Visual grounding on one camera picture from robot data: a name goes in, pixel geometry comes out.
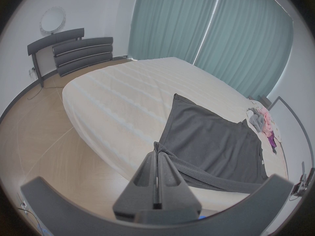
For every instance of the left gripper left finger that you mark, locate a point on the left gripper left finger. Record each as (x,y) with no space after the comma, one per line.
(144,195)

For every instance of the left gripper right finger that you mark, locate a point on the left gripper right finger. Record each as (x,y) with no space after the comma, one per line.
(172,193)

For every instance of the black T-shirt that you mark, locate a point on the black T-shirt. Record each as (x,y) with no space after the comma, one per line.
(216,146)

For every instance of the bed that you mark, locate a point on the bed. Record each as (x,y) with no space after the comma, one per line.
(123,102)

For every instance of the pile of clothes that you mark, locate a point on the pile of clothes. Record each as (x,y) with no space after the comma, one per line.
(264,124)

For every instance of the dark grey chest of drawers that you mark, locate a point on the dark grey chest of drawers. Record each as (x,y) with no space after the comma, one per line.
(83,55)

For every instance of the blue-green curtain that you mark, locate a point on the blue-green curtain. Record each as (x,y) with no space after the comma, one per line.
(169,21)
(246,40)

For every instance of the dark grey dressing table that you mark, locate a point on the dark grey dressing table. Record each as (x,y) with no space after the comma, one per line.
(44,43)

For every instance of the round white framed mirror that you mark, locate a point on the round white framed mirror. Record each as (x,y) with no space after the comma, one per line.
(52,20)

